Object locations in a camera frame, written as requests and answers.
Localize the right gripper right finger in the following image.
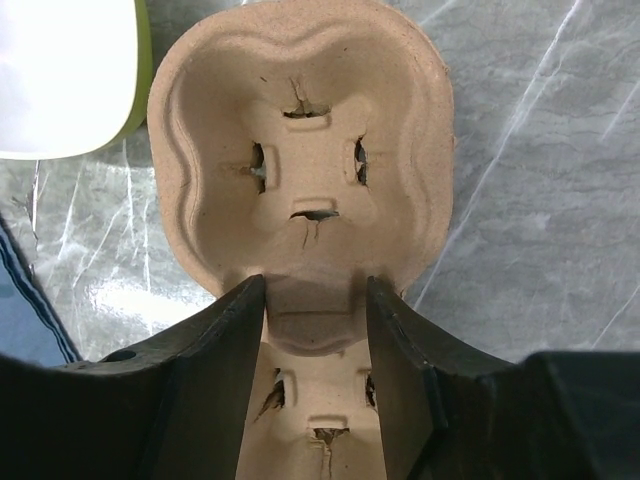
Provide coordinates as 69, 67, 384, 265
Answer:
367, 276, 520, 479

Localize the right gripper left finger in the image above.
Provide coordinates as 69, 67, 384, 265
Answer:
52, 275, 265, 479

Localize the cardboard cup carrier tray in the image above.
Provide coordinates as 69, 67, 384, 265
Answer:
147, 1, 455, 479

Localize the blue letter placemat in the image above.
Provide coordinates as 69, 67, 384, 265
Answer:
1, 227, 81, 367

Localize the small white green bowl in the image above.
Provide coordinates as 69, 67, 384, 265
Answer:
1, 1, 153, 161

